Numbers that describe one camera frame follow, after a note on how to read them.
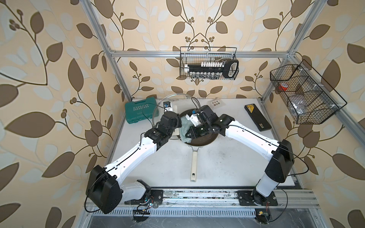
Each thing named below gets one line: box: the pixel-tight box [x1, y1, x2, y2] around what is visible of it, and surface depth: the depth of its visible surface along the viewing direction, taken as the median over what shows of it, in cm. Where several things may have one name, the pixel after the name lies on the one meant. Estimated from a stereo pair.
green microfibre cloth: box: [179, 115, 194, 143], surface depth 77 cm
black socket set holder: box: [184, 59, 240, 79], surface depth 86 cm
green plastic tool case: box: [124, 96, 160, 124], surface depth 110 cm
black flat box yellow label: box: [244, 103, 272, 132], surface depth 108 cm
